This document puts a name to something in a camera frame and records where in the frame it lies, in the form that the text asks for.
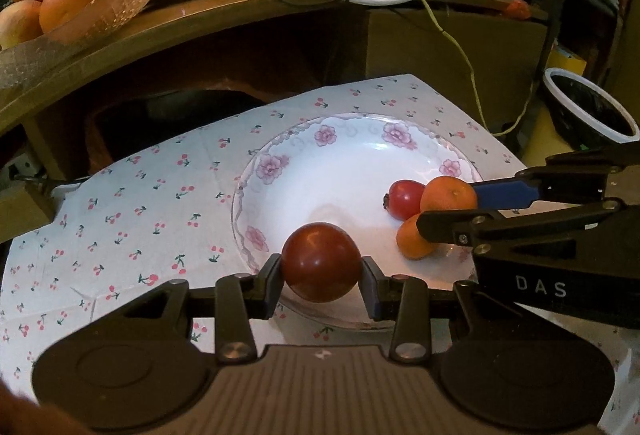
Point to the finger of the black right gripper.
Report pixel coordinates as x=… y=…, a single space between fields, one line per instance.
x=591 y=231
x=580 y=177

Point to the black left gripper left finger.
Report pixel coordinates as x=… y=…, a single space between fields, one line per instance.
x=239 y=298

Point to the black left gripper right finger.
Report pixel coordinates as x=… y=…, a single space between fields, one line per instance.
x=403 y=300

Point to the small orange tangerine back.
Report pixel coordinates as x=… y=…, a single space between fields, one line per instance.
x=410 y=243

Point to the small red tomato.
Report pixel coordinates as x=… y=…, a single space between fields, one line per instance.
x=402 y=199

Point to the large dark red tomato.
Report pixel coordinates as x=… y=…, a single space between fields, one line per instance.
x=320 y=262

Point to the black waste bin white rim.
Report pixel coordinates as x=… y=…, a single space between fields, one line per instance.
x=583 y=114

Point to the white floral plate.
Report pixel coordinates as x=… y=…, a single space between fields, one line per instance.
x=336 y=169

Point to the cherry print tablecloth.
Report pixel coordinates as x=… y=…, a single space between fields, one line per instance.
x=165 y=212

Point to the small red object on cabinet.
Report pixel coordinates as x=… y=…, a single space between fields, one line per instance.
x=517 y=10

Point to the wooden TV cabinet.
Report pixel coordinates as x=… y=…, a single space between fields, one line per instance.
x=175 y=66

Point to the glass fruit bowl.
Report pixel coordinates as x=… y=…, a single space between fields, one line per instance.
x=23 y=65

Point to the yellow red apple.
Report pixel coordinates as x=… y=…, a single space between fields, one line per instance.
x=19 y=23

